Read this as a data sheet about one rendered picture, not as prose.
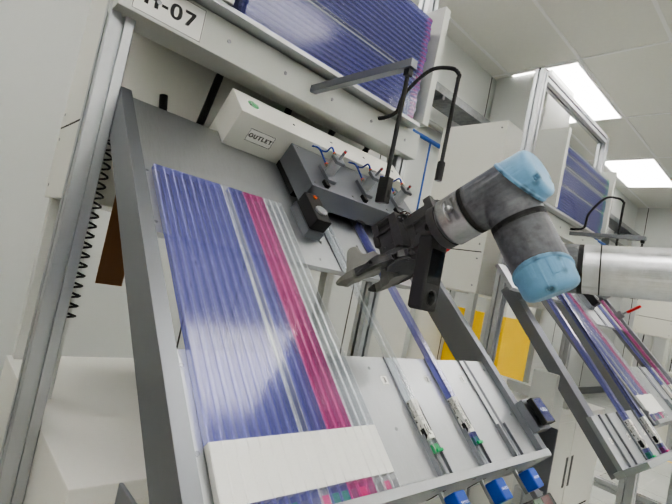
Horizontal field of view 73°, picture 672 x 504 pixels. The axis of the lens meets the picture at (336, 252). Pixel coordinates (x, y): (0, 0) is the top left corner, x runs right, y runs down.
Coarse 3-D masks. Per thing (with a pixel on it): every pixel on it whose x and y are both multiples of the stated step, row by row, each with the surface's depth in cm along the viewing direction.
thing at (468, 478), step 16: (496, 464) 68; (512, 464) 70; (528, 464) 78; (432, 480) 57; (448, 480) 59; (464, 480) 61; (368, 496) 49; (384, 496) 50; (400, 496) 52; (416, 496) 56; (432, 496) 62
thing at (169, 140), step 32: (160, 128) 78; (192, 128) 84; (160, 160) 71; (192, 160) 77; (224, 160) 84; (256, 160) 92; (256, 192) 83; (288, 192) 91; (160, 224) 61; (320, 256) 82
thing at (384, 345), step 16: (336, 240) 87; (336, 256) 85; (352, 288) 81; (368, 304) 78; (368, 320) 76; (384, 336) 75; (384, 352) 73; (400, 368) 71; (400, 384) 69; (432, 448) 63
